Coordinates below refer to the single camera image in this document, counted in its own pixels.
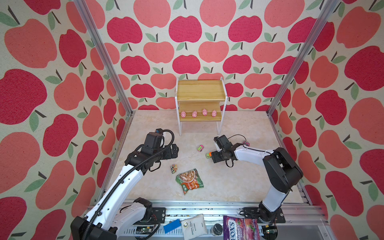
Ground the aluminium frame post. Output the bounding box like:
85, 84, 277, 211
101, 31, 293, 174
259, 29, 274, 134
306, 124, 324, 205
74, 0, 134, 118
267, 0, 339, 118

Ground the white paper packet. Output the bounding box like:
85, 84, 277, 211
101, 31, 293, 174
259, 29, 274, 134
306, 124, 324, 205
181, 214, 208, 240

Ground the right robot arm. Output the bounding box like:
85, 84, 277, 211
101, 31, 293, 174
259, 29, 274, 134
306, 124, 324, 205
211, 135, 304, 223

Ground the front aluminium rail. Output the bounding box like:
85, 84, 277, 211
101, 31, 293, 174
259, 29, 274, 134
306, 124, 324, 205
74, 199, 334, 240

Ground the pink green truck toy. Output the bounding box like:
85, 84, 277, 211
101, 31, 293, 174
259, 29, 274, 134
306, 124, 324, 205
197, 145, 204, 152

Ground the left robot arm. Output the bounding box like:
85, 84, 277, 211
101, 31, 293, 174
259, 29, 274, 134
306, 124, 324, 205
71, 129, 179, 240

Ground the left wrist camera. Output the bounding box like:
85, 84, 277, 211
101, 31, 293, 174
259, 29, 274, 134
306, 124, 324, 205
155, 129, 164, 138

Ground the green snack bag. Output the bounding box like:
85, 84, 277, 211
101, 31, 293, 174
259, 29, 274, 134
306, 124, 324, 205
176, 169, 204, 195

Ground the round metal can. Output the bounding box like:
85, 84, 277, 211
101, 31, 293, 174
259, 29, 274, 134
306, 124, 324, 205
211, 224, 223, 236

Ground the wooden two-tier shelf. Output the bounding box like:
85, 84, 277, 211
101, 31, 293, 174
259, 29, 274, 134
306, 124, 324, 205
175, 77, 229, 136

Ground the blue card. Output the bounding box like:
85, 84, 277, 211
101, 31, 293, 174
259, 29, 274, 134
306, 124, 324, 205
164, 219, 182, 234

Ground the right aluminium frame post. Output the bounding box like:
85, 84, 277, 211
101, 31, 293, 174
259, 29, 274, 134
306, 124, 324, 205
267, 0, 339, 118

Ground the left aluminium frame post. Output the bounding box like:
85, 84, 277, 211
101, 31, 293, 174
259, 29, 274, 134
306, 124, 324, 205
74, 0, 134, 118

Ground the purple Fox's candy bag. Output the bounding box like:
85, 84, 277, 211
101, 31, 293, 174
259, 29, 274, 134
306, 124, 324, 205
223, 216, 260, 240

